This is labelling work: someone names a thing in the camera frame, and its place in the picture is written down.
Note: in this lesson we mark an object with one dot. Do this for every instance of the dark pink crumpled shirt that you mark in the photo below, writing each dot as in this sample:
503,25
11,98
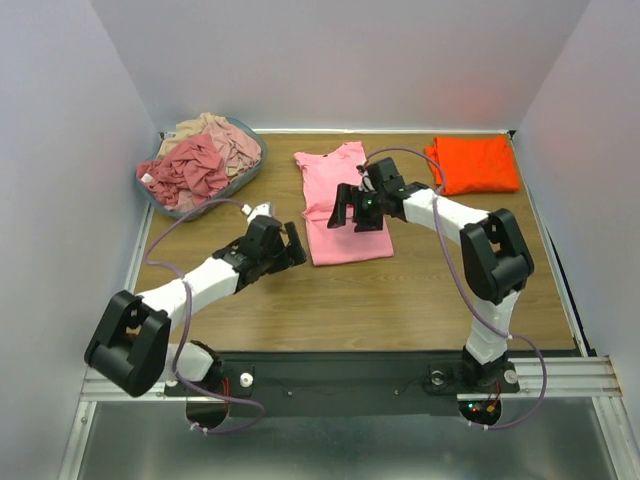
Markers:
191,173

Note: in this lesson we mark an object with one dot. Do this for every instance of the pale pink crumpled shirt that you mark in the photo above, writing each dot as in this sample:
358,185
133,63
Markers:
239,151

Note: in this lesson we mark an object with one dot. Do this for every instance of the folded orange t shirt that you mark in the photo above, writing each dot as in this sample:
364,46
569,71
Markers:
473,165

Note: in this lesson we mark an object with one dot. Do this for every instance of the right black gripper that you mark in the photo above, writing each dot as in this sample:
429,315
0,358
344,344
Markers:
353,209

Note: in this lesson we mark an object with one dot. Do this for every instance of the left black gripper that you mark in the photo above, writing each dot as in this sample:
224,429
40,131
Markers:
289,256

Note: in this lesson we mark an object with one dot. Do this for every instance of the beige crumpled shirt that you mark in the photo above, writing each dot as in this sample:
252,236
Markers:
187,129

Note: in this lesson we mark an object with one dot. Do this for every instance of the grey laundry basket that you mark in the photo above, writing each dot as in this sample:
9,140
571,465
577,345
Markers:
234,186

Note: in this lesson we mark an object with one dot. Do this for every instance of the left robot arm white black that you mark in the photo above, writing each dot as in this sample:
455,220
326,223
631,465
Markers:
130,345

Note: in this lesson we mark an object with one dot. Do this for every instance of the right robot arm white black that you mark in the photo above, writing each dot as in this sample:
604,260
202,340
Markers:
496,260

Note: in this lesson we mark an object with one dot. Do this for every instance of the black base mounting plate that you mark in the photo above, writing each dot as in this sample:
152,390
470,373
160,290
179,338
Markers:
374,383

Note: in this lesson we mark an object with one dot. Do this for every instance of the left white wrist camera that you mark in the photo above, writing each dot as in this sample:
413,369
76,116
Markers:
263,209

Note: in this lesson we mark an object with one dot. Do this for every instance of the aluminium frame rail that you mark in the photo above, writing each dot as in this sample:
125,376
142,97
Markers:
570,377

